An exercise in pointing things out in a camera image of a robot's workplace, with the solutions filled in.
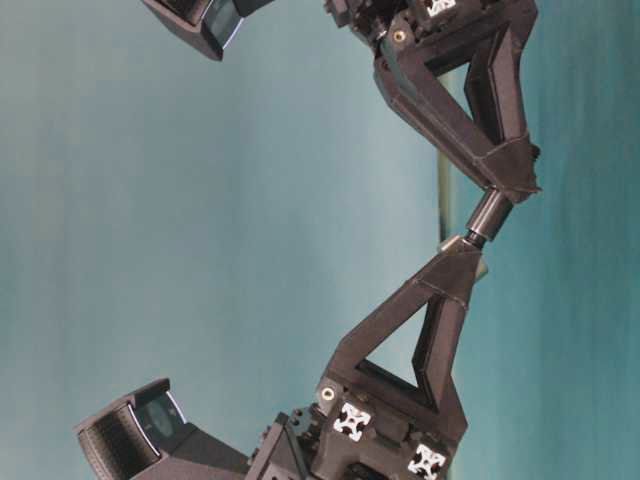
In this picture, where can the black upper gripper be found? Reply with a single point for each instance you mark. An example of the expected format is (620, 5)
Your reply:
(450, 69)

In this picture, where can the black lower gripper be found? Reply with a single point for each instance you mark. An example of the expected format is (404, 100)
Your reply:
(370, 440)

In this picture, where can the black cylindrical shaft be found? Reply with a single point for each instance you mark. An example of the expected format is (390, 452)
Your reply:
(488, 218)

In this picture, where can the black upper wrist camera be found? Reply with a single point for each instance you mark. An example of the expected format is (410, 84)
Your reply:
(206, 25)

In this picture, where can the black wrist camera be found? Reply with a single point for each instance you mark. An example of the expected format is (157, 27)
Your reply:
(206, 25)
(144, 435)

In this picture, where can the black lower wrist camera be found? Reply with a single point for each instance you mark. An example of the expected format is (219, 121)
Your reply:
(144, 435)

